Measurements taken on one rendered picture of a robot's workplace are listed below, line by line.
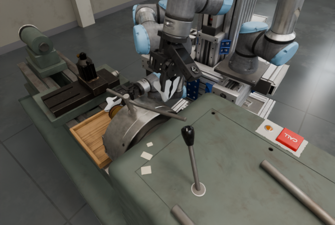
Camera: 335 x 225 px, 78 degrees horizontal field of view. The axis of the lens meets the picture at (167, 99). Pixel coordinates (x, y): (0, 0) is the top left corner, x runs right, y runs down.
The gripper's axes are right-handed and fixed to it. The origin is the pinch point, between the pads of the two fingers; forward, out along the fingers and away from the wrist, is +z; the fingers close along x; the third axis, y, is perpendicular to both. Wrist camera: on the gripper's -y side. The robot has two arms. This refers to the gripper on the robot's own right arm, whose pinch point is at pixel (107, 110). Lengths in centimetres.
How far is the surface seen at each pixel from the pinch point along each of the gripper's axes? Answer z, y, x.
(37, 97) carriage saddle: 18, 57, -17
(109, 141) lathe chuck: 10.6, -19.9, 5.5
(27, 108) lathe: 25, 105, -56
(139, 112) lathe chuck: -1.9, -22.8, 13.9
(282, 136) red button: -25, -64, 17
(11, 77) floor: 18, 263, -110
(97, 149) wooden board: 10.5, 0.6, -21.3
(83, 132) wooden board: 10.5, 15.6, -21.3
